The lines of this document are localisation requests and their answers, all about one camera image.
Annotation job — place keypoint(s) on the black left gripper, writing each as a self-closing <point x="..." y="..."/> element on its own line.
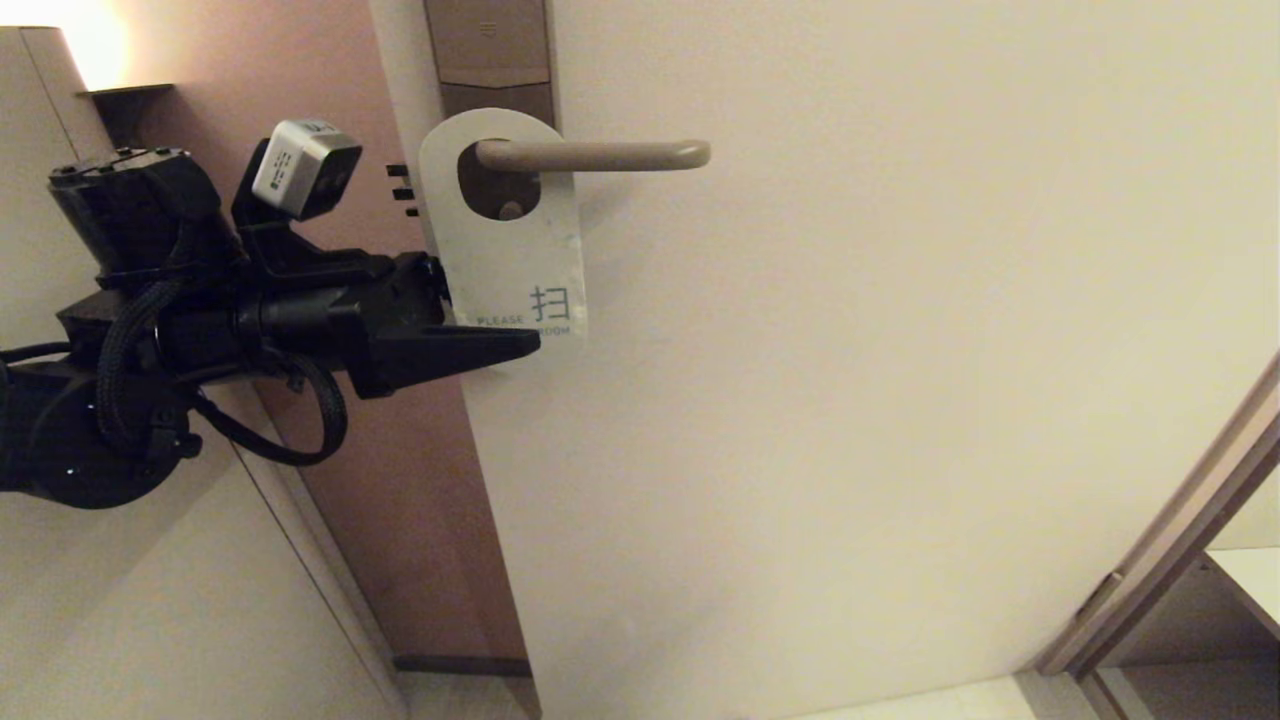
<point x="330" y="300"/>

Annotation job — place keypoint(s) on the blue and white door hanger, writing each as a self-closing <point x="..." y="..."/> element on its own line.
<point x="510" y="260"/>

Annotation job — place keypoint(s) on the brown door lock plate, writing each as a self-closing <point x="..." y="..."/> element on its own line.
<point x="490" y="50"/>

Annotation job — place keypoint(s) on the white room door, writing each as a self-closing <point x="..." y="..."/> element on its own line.
<point x="850" y="400"/>

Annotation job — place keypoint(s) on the white shelf board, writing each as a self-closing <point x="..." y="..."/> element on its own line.
<point x="1255" y="580"/>

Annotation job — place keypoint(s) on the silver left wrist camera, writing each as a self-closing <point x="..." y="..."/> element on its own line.
<point x="305" y="170"/>

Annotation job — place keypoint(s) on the black wall lamp bracket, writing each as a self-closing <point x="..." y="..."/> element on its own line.
<point x="125" y="100"/>

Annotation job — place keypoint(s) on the brown door frame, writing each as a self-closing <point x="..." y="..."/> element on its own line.
<point x="1170" y="540"/>

